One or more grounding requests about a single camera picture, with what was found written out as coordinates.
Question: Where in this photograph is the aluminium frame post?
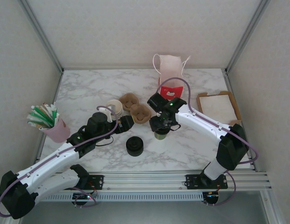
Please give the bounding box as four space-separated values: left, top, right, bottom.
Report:
225 0 271 73
18 0 65 73

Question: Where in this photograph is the pink straw holder cup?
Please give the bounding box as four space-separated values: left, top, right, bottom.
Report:
42 117 71 143

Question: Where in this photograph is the paper cup stack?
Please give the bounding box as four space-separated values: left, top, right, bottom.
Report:
105 99 124 119

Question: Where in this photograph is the grey slotted cable duct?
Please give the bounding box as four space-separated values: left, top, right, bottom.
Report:
42 192 204 202

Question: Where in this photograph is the white paper bag red print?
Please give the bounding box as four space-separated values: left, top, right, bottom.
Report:
153 53 191 101

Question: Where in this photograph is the controller board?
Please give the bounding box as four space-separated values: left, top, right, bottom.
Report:
72 192 93 202
203 191 220 204

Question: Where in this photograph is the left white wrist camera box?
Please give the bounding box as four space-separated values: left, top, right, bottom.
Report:
98 105 116 122

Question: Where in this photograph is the brown pulp cup carrier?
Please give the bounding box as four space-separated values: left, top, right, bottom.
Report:
118 92 152 124

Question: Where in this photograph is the green coffee cup black lid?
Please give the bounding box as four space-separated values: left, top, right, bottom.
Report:
154 130 170 140

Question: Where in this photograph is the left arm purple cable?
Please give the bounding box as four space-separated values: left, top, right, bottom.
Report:
0 106 119 219

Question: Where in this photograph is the left aluminium frame post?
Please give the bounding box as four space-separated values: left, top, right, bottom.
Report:
18 0 65 73

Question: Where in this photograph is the black cup lid stack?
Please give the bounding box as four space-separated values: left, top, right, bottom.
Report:
125 136 144 156

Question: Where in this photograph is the white wrapped straw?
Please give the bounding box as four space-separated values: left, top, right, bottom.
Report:
27 118 44 129
50 102 60 119

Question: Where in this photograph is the left controller board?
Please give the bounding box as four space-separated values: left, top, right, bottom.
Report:
72 192 93 202

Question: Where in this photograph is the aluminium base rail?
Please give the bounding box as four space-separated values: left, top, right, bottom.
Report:
37 171 273 192

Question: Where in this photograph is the right aluminium frame post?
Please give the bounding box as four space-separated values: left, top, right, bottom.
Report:
225 0 271 73

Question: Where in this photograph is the right controller board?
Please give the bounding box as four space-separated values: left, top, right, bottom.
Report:
203 191 220 204

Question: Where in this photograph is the brown cardboard tray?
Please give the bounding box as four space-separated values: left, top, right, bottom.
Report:
196 91 242 126

